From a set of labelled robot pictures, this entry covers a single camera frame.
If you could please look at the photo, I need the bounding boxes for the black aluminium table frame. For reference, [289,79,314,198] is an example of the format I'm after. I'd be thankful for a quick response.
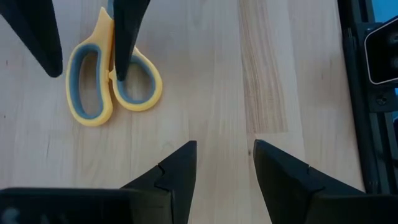
[337,0,398,195]

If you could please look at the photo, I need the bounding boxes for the yellow handled scissors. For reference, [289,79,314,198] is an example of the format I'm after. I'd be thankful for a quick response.
[65,0,164,128]

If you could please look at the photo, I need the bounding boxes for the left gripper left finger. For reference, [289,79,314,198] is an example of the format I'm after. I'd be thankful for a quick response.
[119,140,198,224]

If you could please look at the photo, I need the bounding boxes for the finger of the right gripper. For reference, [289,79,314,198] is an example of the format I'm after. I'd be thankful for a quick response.
[0,0,63,78]
[113,0,152,82]

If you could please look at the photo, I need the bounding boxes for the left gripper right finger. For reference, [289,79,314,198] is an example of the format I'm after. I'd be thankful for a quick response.
[253,139,398,224]

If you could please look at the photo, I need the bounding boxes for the black box white edge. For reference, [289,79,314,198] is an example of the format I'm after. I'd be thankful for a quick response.
[363,15,398,85]

